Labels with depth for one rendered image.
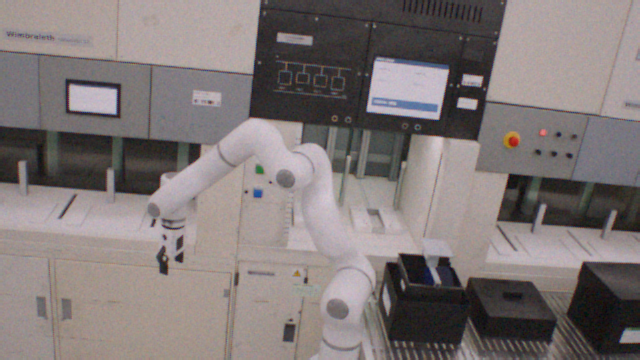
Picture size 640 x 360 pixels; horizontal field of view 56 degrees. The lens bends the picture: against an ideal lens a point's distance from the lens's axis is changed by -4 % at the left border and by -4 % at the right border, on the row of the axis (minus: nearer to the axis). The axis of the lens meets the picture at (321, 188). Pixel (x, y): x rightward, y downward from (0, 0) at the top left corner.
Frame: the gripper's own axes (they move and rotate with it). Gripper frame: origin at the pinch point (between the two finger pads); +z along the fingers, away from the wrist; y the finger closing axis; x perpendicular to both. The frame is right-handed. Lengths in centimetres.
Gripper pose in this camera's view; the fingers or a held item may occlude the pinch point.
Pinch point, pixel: (171, 265)
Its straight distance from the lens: 209.3
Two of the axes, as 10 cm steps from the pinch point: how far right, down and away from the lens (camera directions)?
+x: -9.3, -2.4, 2.7
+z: -1.3, 9.1, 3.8
